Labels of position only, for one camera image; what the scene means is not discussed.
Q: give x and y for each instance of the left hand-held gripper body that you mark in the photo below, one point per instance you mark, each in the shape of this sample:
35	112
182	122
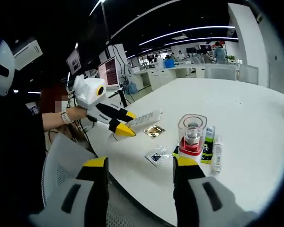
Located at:
88	92

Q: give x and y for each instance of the green black skincare sachet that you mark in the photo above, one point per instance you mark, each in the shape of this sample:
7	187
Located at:
208	151

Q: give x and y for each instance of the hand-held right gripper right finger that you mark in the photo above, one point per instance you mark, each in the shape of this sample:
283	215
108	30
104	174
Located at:
187	179

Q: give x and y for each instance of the blue water jug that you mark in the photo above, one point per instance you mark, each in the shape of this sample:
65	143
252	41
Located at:
132	88

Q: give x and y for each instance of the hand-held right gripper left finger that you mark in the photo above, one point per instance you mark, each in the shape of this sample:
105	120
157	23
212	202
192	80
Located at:
90	179

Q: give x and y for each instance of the person's left hand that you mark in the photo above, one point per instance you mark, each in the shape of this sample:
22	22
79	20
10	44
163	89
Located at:
80	112

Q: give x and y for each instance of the white ceiling air conditioner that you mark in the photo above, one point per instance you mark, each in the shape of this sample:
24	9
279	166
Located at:
27	54

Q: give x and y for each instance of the white skincare bottle red collar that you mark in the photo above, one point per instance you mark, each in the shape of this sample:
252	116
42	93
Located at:
191	142

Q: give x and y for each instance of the slim white skincare tube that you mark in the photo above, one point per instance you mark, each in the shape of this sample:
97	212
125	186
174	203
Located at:
216	156

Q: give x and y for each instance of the clear skincare sachet blue square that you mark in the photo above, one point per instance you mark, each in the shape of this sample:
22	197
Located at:
156	156

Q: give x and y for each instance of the person's black shirt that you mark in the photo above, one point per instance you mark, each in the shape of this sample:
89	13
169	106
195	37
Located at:
14	153

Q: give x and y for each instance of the black laptop stand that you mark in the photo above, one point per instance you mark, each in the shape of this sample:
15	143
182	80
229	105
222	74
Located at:
120	97

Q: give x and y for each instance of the white laptop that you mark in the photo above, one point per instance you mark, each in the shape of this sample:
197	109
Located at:
109	72

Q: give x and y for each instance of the long white workbench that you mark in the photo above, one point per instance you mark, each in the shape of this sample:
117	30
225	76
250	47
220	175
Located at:
156	75

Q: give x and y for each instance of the white mesh office chair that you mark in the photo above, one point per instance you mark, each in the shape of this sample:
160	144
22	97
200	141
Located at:
68	153

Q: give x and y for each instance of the grey chair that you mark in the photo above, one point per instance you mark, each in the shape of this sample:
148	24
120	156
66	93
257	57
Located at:
220	72

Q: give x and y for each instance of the gold foil skincare sachet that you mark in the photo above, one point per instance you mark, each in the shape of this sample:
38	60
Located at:
154	131

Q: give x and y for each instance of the large white skincare tube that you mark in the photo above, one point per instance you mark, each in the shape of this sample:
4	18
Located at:
146	119

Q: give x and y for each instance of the white chest-worn device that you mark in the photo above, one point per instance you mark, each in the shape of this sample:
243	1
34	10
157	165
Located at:
2	68

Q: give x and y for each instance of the white wristwatch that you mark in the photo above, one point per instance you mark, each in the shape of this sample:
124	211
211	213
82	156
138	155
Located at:
66	117

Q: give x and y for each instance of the hanging display screen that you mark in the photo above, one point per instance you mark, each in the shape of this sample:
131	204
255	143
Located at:
73	61

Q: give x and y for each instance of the blue storage bin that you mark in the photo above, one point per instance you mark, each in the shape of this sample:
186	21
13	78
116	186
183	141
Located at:
169	63

